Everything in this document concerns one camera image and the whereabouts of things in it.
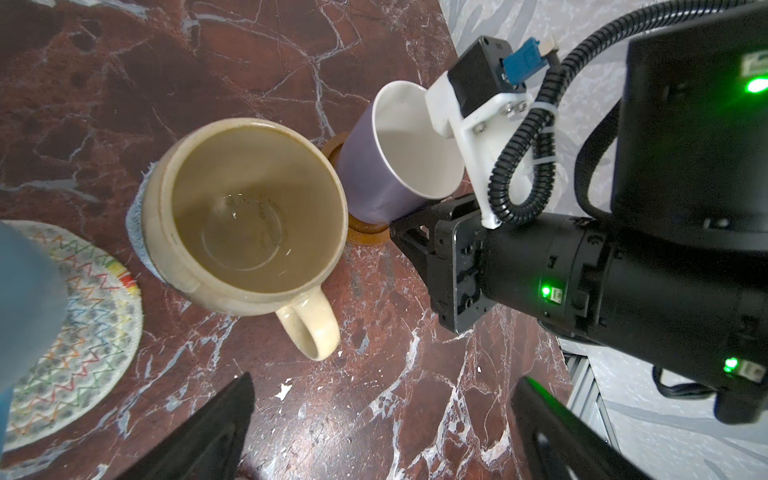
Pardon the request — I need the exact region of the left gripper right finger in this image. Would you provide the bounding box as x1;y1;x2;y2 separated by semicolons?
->
511;376;648;479

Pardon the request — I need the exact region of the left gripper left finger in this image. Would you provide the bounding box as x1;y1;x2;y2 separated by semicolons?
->
120;373;255;479

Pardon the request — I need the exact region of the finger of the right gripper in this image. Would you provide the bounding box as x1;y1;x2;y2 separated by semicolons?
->
389;203;436;282

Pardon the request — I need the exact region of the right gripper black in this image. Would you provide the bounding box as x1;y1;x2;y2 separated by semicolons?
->
431;197;768;426

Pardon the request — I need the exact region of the brown wooden round coaster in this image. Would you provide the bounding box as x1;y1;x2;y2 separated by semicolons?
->
321;132;390;246

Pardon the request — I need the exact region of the white mug lavender handle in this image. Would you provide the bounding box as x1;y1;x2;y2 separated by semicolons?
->
336;81;464;225

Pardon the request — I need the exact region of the multicolour woven round coaster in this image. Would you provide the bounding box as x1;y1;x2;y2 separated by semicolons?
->
5;220;143;450

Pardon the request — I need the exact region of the beige ceramic mug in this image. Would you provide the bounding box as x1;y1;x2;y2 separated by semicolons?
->
141;118;348;361

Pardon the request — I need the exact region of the white mug blue handle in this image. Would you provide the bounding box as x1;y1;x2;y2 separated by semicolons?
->
1;223;68;439

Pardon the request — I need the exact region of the grey blue round coaster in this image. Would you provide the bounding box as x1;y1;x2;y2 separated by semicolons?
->
125;162;165;283

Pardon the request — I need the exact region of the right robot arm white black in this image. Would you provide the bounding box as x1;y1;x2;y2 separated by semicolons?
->
391;1;767;425

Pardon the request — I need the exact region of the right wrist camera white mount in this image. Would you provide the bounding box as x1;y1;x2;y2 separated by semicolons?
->
426;36;558;229

